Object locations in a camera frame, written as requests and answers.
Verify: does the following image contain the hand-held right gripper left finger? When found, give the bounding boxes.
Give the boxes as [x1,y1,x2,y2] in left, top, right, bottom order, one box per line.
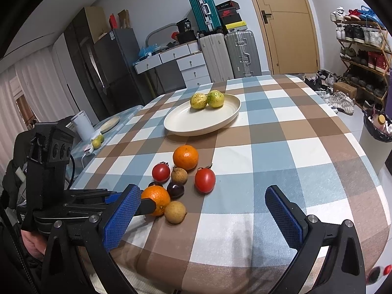
[41,184,143,294]

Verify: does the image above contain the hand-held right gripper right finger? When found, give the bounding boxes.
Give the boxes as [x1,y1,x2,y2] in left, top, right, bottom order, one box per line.
[265,184,367,294]

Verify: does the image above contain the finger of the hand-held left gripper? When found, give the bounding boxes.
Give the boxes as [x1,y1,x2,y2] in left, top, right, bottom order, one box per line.
[64,189,123,205]
[36,198,156,223]

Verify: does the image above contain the orange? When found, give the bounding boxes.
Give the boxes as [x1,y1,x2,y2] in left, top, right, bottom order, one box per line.
[173,145,199,171]
[141,185,171,217]

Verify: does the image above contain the brown longan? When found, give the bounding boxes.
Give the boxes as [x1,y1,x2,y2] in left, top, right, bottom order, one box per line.
[171,166,188,184]
[164,201,187,224]

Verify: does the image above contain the red tomato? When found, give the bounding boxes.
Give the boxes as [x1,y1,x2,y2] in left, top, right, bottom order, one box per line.
[152,162,171,183]
[195,165,216,194]

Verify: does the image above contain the cream round plate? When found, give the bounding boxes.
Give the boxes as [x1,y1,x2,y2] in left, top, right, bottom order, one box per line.
[163,93,242,136]

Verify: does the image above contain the person's left forearm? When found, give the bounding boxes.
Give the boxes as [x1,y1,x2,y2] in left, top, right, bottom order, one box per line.
[0,214,44,294]

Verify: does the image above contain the person's left hand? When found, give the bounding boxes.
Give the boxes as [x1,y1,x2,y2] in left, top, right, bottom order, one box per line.
[21,230,47,261]

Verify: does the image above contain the dark jacket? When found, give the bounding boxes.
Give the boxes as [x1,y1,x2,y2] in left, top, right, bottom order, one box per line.
[1,130,31,218]

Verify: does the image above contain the checked tablecloth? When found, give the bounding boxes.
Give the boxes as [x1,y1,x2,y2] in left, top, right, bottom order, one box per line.
[72,74,391,294]

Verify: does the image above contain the small wooden dish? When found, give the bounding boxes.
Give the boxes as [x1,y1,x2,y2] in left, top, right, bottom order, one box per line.
[100,117,120,134]

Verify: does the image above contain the white curtain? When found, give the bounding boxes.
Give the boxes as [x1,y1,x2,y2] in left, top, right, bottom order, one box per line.
[0,34,78,148]

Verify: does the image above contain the white trash bin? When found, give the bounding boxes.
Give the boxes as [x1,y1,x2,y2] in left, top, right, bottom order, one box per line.
[358,109,392,172]

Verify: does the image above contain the yellow-green round fruit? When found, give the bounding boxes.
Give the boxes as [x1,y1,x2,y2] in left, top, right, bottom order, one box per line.
[190,93,209,110]
[207,90,225,109]

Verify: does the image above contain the dark tall cabinet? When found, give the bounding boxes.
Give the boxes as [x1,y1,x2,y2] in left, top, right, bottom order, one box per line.
[64,8,108,121]

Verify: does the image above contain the pile of sneakers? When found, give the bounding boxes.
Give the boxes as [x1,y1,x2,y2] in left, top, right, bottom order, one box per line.
[303,70,356,116]

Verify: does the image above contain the grey fridge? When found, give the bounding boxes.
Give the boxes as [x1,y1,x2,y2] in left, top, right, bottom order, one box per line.
[93,27,147,111]

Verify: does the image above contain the small cardboard box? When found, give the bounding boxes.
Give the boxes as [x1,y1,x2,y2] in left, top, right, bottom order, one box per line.
[333,81,358,100]

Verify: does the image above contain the white drawer desk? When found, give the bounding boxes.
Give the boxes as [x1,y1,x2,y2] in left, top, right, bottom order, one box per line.
[134,41,212,90]

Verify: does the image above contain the blue plastic bag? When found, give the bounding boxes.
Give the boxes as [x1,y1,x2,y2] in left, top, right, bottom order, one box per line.
[139,44,160,59]

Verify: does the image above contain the white ribbed suitcase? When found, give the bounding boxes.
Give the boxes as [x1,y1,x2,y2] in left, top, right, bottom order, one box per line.
[198,33,235,83]

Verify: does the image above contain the silver suitcase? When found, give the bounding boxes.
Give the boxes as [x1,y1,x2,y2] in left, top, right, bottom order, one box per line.
[225,30,263,80]

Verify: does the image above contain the black box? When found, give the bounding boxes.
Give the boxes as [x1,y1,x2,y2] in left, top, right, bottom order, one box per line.
[176,19,197,45]

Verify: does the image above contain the wooden door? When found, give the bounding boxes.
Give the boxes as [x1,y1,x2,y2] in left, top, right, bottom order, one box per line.
[244,0,321,76]

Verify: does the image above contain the wooden shoe rack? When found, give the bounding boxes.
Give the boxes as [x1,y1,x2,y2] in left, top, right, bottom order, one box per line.
[331,6,392,111]

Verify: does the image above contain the rows of sneakers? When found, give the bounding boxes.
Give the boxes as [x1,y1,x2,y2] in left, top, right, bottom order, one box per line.
[331,5,392,98]

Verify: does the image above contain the teal suitcase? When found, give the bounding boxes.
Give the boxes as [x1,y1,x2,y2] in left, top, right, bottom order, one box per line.
[187,0,223,35]

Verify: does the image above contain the stack of shoe boxes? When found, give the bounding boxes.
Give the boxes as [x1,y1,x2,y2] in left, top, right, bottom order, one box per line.
[216,1,247,35]

